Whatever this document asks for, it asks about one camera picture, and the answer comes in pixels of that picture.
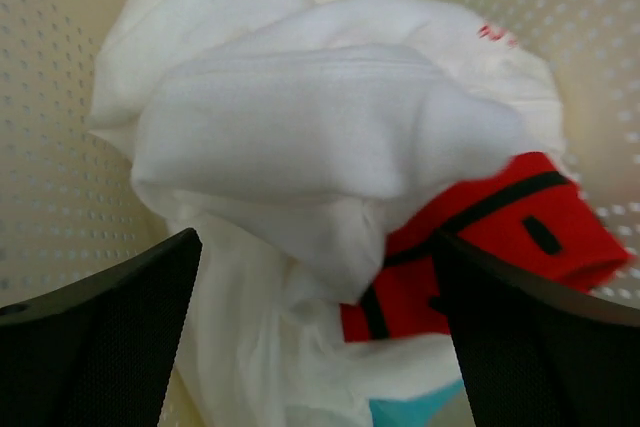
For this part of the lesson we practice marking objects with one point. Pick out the white red print t shirt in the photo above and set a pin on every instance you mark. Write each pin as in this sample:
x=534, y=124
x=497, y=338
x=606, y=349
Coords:
x=316, y=146

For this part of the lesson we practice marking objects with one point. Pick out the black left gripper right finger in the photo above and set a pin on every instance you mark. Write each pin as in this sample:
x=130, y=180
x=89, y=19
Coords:
x=533, y=352

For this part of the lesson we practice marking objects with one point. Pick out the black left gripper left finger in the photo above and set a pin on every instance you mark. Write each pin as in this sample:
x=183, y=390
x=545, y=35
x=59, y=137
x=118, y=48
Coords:
x=99, y=351

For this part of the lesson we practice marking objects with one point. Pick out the cream plastic laundry basket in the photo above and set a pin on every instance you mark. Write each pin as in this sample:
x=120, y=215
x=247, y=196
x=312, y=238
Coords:
x=67, y=210

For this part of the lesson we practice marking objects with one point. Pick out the light blue t shirt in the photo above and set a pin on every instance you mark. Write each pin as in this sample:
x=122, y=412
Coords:
x=413, y=412

